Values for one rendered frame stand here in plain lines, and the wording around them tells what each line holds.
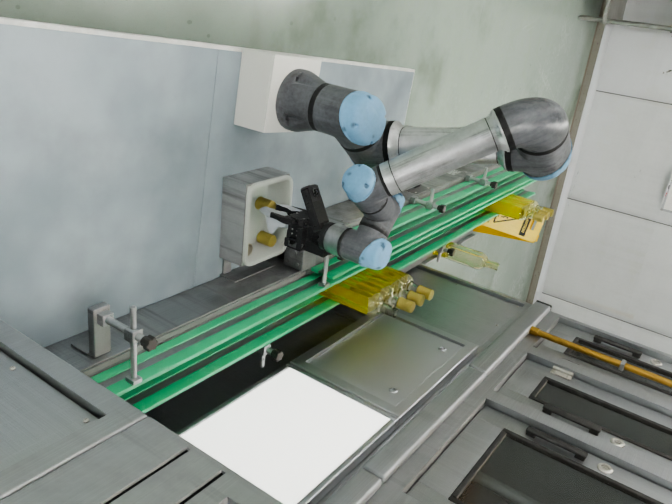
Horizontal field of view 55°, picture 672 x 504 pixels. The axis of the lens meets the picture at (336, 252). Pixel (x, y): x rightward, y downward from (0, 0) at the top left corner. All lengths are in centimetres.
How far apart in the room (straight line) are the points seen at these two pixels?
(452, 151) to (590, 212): 639
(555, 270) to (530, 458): 641
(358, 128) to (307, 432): 69
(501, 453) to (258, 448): 58
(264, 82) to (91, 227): 51
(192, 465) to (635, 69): 690
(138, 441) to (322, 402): 75
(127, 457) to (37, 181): 61
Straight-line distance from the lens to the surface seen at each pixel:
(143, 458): 91
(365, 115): 149
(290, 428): 152
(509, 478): 160
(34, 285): 140
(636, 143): 750
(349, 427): 154
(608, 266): 783
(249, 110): 160
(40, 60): 129
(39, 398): 105
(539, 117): 139
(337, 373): 172
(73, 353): 143
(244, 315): 160
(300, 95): 155
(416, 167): 138
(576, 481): 166
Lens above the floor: 184
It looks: 30 degrees down
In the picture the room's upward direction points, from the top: 111 degrees clockwise
